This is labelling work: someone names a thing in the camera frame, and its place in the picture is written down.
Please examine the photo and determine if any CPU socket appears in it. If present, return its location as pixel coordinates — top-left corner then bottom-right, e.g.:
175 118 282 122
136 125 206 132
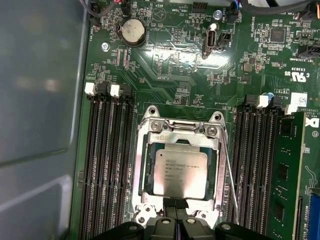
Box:
134 104 229 226

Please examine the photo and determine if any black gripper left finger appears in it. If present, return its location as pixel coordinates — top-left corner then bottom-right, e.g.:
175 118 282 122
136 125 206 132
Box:
91 198 178 240

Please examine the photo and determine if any black and grey PC case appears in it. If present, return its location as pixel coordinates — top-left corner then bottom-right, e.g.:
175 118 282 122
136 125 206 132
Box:
0 0 90 240

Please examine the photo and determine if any RAM slot white latch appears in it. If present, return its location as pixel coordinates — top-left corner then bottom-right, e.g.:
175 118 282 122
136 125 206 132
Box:
243 95 270 240
104 84 123 240
283 103 297 116
78 82 97 240

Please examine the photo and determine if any blue expansion slot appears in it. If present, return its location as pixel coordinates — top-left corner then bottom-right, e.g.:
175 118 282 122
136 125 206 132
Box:
308 192 320 240

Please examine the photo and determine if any metal socket cover frame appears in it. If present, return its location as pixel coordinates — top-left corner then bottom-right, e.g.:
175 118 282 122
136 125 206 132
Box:
141 131 223 203

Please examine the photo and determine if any silver coin battery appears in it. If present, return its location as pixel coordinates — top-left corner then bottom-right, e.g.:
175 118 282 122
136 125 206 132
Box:
117 18 147 47

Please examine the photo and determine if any silver CPU chip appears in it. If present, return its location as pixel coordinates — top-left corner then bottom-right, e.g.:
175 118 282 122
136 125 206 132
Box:
149 143 216 201

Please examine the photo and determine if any green motherboard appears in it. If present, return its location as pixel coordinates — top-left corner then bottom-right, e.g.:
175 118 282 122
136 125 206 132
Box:
69 0 320 240

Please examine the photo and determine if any black round cable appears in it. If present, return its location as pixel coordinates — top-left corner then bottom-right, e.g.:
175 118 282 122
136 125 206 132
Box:
239 0 320 17

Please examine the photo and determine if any silver internal USB port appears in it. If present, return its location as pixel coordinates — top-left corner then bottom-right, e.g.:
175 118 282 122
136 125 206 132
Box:
203 23 218 60

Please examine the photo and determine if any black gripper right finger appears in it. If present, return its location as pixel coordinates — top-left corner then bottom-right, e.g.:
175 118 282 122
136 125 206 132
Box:
176 198 272 240

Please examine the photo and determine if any thin wire locking lever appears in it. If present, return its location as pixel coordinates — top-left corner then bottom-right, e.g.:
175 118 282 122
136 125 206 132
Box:
171 121 240 225
135 139 142 208

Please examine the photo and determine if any green RAM stick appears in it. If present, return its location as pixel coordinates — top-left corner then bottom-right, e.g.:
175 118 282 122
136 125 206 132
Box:
273 111 307 240

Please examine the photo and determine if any RAM slot black latch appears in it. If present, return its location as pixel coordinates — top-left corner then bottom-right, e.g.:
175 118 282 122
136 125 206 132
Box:
118 86 137 226
228 94 259 240
91 83 110 240
257 95 284 240

